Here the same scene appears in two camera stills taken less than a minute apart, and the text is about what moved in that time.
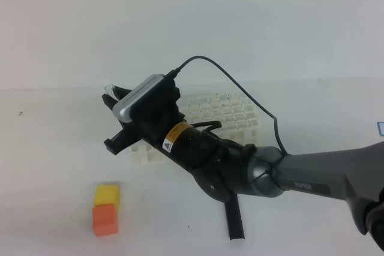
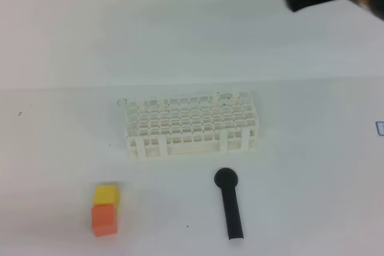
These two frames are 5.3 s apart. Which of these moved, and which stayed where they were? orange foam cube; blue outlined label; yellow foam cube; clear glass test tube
Moved: clear glass test tube
Stayed: yellow foam cube; orange foam cube; blue outlined label
